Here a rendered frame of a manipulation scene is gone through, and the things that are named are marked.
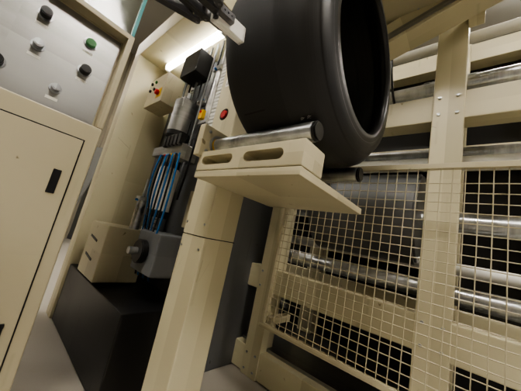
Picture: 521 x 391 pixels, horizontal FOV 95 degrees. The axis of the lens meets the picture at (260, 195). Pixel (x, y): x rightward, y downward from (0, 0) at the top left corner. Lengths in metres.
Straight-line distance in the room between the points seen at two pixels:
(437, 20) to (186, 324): 1.37
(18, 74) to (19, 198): 0.36
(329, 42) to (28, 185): 0.87
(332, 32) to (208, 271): 0.71
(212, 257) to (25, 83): 0.75
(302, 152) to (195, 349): 0.68
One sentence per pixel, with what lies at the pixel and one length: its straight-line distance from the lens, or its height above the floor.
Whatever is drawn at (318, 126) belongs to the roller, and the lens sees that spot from 0.54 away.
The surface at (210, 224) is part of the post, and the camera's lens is 0.78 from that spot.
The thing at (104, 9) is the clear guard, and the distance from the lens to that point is 1.18.
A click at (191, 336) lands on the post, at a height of 0.33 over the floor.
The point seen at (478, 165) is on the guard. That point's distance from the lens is 0.94.
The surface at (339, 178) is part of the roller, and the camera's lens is 0.78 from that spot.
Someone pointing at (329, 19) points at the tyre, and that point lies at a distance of 0.60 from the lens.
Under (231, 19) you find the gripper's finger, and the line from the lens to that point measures 0.52.
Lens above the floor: 0.65
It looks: 10 degrees up
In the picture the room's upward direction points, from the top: 12 degrees clockwise
